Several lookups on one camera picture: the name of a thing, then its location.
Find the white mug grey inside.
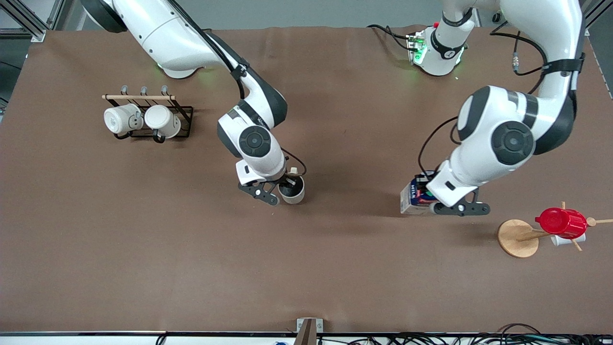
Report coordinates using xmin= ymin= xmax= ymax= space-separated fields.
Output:
xmin=278 ymin=167 xmax=306 ymax=206

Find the blue white milk carton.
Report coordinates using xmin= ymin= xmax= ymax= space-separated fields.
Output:
xmin=400 ymin=172 xmax=439 ymax=216

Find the red plastic cup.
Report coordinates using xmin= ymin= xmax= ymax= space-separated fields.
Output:
xmin=535 ymin=207 xmax=588 ymax=240

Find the small white cup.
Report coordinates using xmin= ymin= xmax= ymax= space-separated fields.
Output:
xmin=550 ymin=233 xmax=587 ymax=247

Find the wooden mug tree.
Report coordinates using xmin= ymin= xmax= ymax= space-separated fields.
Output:
xmin=497 ymin=201 xmax=613 ymax=259

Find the brown table cover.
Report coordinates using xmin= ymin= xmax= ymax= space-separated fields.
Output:
xmin=0 ymin=25 xmax=613 ymax=334

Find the white hanging mug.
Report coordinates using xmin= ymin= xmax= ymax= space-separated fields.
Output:
xmin=145 ymin=104 xmax=182 ymax=140
xmin=104 ymin=103 xmax=144 ymax=136

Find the black wire mug rack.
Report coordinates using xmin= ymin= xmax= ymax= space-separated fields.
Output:
xmin=102 ymin=85 xmax=194 ymax=143

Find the black cable bundle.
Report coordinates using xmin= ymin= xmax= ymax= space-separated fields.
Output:
xmin=335 ymin=323 xmax=613 ymax=345

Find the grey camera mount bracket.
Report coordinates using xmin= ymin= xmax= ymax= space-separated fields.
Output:
xmin=296 ymin=318 xmax=324 ymax=345

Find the black base cable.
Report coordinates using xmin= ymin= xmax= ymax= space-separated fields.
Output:
xmin=367 ymin=24 xmax=413 ymax=51

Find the aluminium frame profile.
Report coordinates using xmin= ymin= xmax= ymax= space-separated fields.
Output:
xmin=0 ymin=0 xmax=66 ymax=42
xmin=579 ymin=0 xmax=613 ymax=29

